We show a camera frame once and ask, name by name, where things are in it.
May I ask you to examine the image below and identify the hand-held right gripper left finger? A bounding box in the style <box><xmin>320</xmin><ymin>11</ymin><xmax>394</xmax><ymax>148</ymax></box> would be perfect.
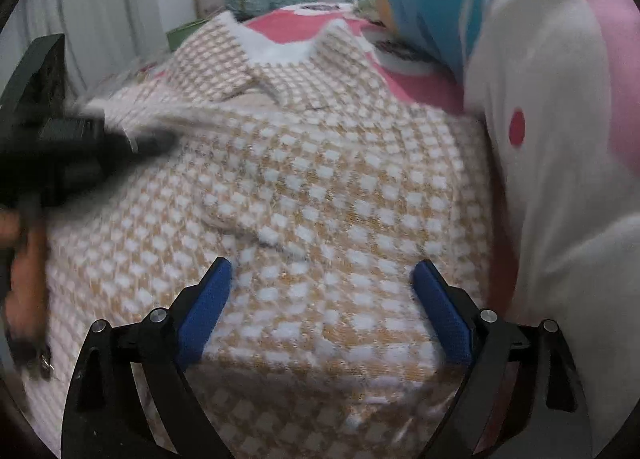
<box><xmin>60</xmin><ymin>257</ymin><xmax>234</xmax><ymax>459</ymax></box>

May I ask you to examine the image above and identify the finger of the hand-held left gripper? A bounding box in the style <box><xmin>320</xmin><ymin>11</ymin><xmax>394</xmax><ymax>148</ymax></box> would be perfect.
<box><xmin>102</xmin><ymin>130</ymin><xmax>174</xmax><ymax>158</ymax></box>

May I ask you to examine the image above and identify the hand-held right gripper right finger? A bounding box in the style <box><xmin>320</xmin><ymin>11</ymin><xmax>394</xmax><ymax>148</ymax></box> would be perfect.
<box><xmin>411</xmin><ymin>260</ymin><xmax>594</xmax><ymax>459</ymax></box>

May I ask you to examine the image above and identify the beige white checked knit coat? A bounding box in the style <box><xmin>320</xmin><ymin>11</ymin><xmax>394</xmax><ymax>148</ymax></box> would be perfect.
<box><xmin>20</xmin><ymin>11</ymin><xmax>501</xmax><ymax>459</ymax></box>

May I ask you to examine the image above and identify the person's left hand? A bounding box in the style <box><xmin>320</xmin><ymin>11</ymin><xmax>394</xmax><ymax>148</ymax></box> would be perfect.
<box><xmin>0</xmin><ymin>209</ymin><xmax>51</xmax><ymax>345</ymax></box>

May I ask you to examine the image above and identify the table with patterned tablecloth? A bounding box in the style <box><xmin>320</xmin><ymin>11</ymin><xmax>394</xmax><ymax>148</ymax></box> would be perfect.
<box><xmin>95</xmin><ymin>59</ymin><xmax>168</xmax><ymax>96</ymax></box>

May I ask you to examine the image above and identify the green bowl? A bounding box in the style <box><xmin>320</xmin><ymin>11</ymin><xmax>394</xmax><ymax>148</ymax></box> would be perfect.
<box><xmin>166</xmin><ymin>19</ymin><xmax>206</xmax><ymax>52</ymax></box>

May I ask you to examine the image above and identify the grey white curtain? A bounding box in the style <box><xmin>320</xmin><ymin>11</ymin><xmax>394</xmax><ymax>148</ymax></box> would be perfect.
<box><xmin>10</xmin><ymin>0</ymin><xmax>171</xmax><ymax>104</ymax></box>

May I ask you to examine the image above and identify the pink white printed quilt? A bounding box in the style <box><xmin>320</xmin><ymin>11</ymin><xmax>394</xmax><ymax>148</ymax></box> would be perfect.
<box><xmin>462</xmin><ymin>0</ymin><xmax>640</xmax><ymax>459</ymax></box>

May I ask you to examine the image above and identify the pink fleece bed blanket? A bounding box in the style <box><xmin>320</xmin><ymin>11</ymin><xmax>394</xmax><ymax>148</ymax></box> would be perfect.
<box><xmin>245</xmin><ymin>1</ymin><xmax>466</xmax><ymax>114</ymax></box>

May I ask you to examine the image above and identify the small patterned cloth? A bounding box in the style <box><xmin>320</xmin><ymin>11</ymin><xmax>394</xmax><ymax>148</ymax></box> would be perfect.
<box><xmin>357</xmin><ymin>0</ymin><xmax>396</xmax><ymax>30</ymax></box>

